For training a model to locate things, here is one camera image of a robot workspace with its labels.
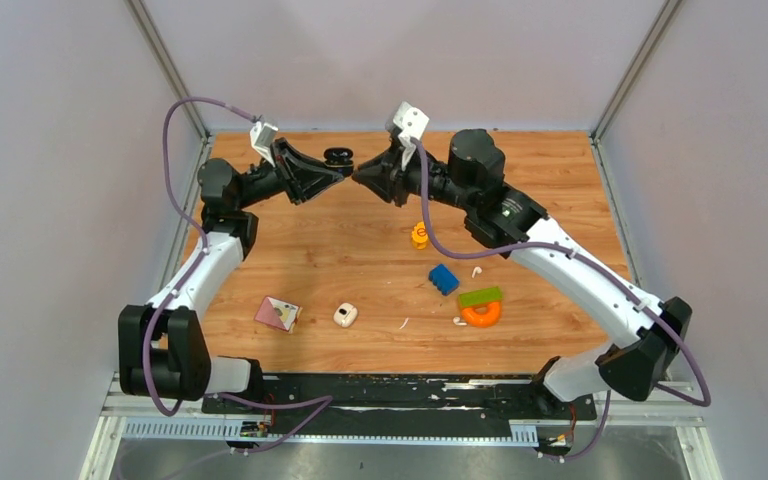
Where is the glossy black earbud charging case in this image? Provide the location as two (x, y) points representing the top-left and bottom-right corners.
(323, 147), (355, 177)

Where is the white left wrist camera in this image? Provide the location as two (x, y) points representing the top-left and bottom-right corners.
(249, 117), (279, 166)

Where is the blue toy building block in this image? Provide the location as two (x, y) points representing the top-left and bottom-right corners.
(428, 264), (460, 296)

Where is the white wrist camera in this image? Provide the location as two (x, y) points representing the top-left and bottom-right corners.
(249, 117), (279, 166)
(385, 101), (429, 171)

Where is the white earbud charging case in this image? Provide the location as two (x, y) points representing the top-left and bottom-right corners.
(333, 302), (358, 328)

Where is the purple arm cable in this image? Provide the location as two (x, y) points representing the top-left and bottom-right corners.
(142, 97), (336, 455)
(410, 137), (713, 463)

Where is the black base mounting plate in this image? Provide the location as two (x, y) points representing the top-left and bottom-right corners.
(201, 373), (596, 438)

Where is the yellow toy sign block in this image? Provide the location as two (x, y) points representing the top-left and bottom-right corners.
(410, 221), (430, 250)

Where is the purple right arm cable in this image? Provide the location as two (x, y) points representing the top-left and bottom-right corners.
(410, 137), (713, 463)

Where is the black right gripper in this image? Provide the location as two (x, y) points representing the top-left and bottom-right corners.
(353, 140), (476, 211)

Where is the pink patterned card box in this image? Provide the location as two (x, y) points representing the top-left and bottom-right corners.
(254, 296), (302, 333)

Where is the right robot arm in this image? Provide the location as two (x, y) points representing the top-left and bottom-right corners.
(352, 129), (710, 418)

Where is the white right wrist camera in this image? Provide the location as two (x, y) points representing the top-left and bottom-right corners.
(385, 101), (429, 171)

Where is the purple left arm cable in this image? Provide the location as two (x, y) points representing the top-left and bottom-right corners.
(142, 97), (336, 455)

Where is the aluminium frame rail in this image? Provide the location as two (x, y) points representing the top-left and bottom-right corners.
(100, 372), (705, 429)

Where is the orange toy ring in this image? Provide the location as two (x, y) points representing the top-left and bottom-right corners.
(460, 301), (503, 329)

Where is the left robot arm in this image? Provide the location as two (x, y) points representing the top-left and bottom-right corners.
(118, 138), (354, 413)

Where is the white slotted cable duct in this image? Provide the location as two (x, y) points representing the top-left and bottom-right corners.
(122, 418), (540, 448)

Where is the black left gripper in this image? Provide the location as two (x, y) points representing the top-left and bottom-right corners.
(235, 137), (343, 210)

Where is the green toy building plate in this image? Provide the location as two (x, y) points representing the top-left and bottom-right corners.
(457, 286), (503, 309)

